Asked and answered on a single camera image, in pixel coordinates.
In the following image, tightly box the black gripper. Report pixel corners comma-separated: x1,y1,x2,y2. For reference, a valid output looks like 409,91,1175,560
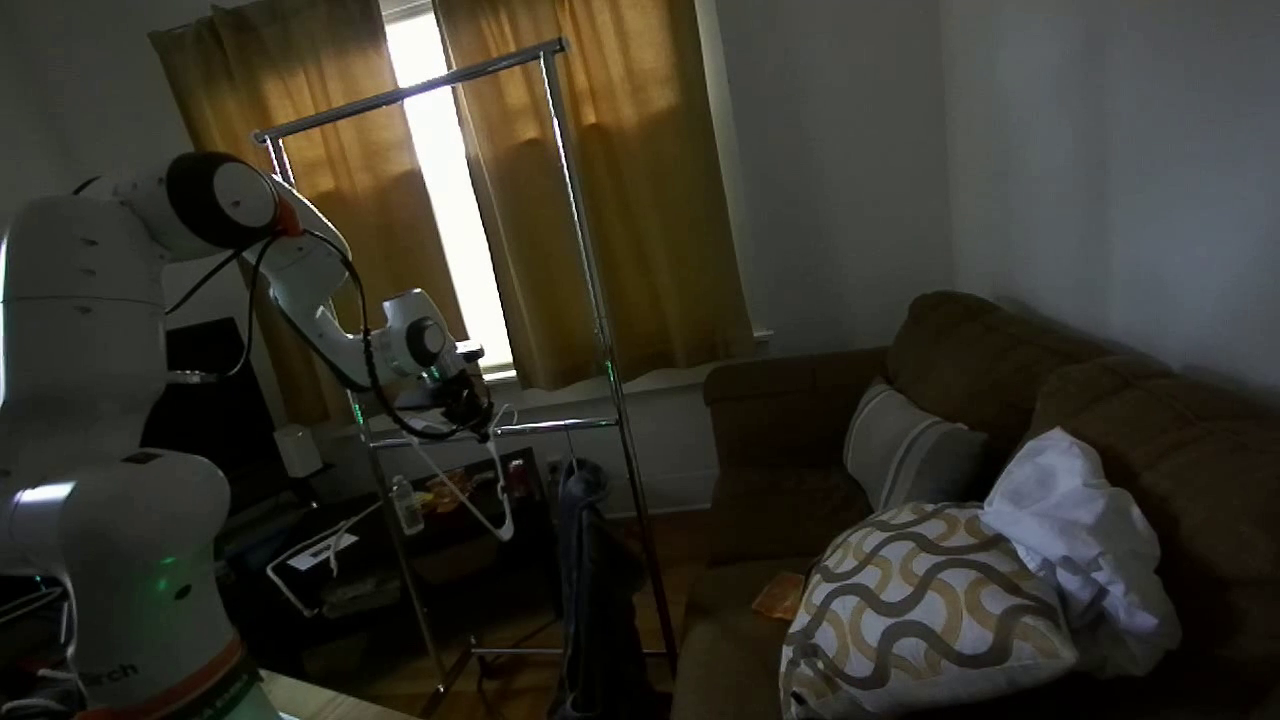
429,350,502,453

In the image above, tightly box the white plastic hanger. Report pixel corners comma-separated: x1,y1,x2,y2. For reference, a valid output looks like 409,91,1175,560
396,419,521,549

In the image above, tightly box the orange snack bag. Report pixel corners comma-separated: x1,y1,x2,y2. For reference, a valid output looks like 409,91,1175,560
425,462,490,516

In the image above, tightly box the clear water bottle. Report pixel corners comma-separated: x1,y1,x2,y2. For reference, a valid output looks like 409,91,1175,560
384,474,431,540

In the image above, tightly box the black low table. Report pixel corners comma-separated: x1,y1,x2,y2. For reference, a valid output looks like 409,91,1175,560
213,443,571,676

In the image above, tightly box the metal clothes rack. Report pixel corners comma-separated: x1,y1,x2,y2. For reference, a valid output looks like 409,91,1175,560
255,35,683,706

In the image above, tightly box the dark hanging robe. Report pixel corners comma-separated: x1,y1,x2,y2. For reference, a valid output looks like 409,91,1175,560
548,458,670,720

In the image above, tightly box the bright window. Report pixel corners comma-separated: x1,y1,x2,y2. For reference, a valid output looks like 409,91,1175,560
379,0,521,387

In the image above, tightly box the black screen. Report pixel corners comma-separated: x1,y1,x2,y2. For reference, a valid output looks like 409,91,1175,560
136,317,274,474

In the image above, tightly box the wide mustard curtain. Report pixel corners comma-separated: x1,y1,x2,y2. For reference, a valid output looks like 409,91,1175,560
148,0,487,427

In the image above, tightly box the grey striped pillow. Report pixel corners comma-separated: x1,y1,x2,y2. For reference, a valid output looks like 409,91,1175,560
840,377,990,516

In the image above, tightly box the wavy patterned pillow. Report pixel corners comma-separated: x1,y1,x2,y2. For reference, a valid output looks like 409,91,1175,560
776,497,1089,720

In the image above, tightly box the white crumpled cloth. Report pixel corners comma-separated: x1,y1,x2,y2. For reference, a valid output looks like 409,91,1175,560
979,425,1185,648

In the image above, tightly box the brown sofa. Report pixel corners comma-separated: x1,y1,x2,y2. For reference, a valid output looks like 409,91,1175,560
667,289,1280,720

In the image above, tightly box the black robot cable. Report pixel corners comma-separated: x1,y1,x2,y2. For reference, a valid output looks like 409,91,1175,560
160,223,462,449

